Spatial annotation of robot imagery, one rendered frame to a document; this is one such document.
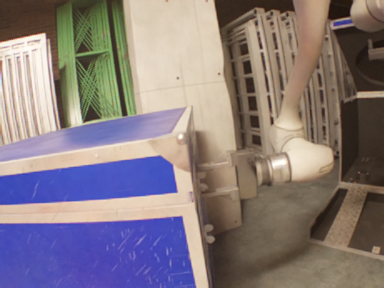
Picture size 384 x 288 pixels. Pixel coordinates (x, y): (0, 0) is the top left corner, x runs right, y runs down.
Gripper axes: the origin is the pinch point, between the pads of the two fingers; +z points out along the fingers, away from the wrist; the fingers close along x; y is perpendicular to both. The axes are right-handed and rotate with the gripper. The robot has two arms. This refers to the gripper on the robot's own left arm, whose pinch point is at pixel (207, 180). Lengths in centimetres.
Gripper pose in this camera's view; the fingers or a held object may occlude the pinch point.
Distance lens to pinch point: 68.4
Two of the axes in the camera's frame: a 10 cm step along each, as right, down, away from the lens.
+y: -0.1, 1.9, -9.8
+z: -9.9, 1.4, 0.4
